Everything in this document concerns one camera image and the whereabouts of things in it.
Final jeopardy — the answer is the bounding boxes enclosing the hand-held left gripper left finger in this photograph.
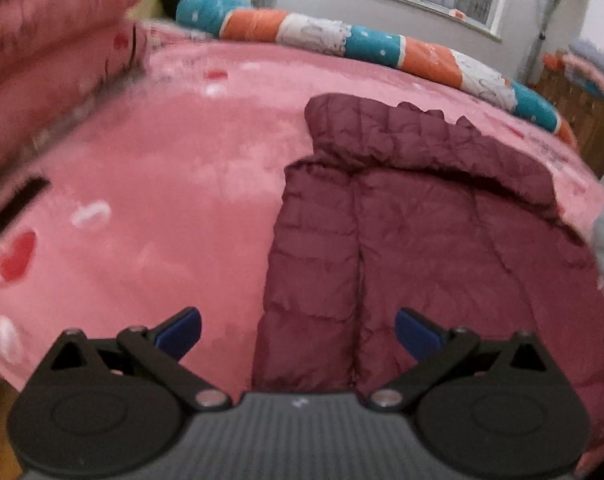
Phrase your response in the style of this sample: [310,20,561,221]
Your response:
[49,306,233,413]

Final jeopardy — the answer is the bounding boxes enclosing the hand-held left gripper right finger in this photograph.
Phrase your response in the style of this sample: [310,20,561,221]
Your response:
[369,307,553,412]

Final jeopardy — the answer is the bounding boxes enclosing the maroon down jacket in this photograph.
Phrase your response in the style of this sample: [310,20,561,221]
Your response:
[252,92,604,401]

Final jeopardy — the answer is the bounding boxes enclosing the pink printed bed blanket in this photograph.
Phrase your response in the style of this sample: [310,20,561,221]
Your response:
[0,30,604,476]

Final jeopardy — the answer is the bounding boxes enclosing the black flat strip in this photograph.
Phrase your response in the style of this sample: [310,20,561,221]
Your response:
[0,175,51,242]

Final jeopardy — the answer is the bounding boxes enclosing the wooden cabinet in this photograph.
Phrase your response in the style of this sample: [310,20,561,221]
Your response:
[527,67,604,178]

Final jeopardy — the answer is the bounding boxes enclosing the long colourful bolster pillow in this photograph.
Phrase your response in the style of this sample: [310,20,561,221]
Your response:
[174,0,580,151]

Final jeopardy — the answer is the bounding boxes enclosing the stack of folded cloths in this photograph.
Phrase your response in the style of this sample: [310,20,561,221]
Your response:
[541,35,604,103]

